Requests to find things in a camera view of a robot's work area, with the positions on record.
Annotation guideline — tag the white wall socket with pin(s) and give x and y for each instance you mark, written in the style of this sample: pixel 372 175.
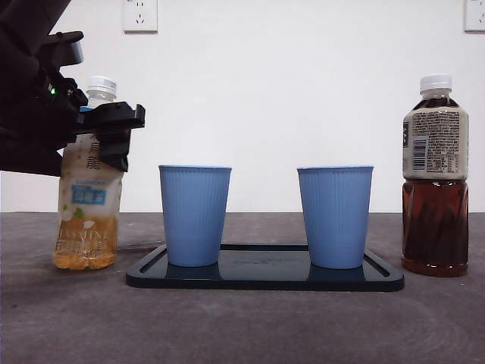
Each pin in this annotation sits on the white wall socket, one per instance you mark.
pixel 475 15
pixel 140 15

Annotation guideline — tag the dark tea bottle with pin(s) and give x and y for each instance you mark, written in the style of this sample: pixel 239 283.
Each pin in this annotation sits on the dark tea bottle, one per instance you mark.
pixel 435 227

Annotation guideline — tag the blue ribbed plastic cup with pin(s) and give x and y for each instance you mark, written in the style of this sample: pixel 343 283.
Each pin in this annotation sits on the blue ribbed plastic cup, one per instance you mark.
pixel 335 218
pixel 194 216

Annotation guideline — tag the jasmine oolong tea bottle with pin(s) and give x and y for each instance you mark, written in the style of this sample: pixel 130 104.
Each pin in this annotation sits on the jasmine oolong tea bottle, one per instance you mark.
pixel 89 227

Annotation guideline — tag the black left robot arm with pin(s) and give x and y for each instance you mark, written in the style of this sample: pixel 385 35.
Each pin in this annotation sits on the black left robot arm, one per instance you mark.
pixel 22 113

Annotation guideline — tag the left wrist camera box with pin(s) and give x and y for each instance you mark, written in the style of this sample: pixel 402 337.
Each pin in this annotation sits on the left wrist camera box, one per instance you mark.
pixel 70 49

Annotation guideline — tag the dark rectangular tray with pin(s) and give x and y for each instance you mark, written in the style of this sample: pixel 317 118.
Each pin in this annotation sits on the dark rectangular tray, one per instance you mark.
pixel 265 275

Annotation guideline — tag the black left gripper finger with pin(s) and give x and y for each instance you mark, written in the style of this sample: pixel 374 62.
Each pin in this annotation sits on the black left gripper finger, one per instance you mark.
pixel 140 115
pixel 110 117

